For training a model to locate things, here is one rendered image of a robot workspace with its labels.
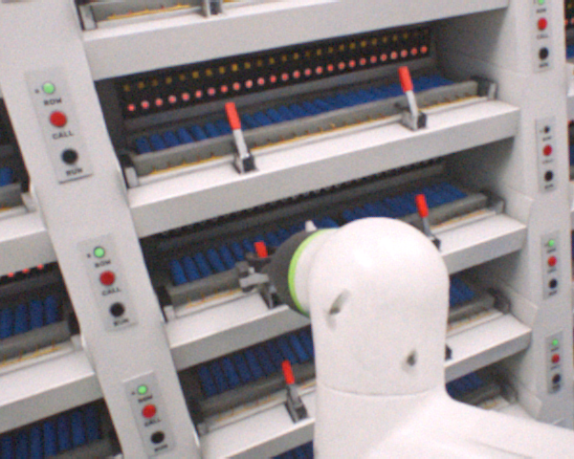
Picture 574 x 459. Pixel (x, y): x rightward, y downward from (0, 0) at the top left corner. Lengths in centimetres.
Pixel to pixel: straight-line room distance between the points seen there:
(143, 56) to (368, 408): 47
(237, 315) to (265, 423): 19
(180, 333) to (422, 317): 42
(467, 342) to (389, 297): 61
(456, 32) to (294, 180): 44
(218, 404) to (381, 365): 50
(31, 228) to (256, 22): 37
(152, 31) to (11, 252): 30
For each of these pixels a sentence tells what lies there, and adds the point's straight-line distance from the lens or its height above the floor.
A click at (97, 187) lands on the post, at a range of 65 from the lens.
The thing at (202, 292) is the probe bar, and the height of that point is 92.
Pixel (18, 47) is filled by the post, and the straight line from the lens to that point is 65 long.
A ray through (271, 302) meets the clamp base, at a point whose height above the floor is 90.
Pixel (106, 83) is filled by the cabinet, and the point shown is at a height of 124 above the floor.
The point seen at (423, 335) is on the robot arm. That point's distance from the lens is 38.
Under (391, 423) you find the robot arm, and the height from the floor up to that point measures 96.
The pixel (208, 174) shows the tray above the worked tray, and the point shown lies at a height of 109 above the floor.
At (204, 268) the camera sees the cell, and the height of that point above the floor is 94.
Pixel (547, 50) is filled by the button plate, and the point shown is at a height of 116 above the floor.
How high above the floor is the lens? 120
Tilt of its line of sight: 17 degrees down
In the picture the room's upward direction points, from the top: 11 degrees counter-clockwise
